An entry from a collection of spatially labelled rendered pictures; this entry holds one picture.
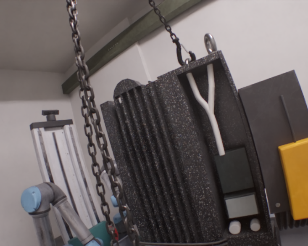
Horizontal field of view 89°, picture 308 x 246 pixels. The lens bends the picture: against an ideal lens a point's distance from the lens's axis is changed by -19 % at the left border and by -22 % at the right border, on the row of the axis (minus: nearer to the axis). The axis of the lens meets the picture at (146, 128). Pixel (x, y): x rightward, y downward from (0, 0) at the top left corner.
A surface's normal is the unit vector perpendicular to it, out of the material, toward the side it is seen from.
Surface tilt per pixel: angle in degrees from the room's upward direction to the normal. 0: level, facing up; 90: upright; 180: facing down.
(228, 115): 90
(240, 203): 90
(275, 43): 90
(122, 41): 90
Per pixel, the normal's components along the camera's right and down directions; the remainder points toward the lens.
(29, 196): -0.21, -0.15
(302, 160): -0.47, 0.07
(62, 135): 0.78, -0.28
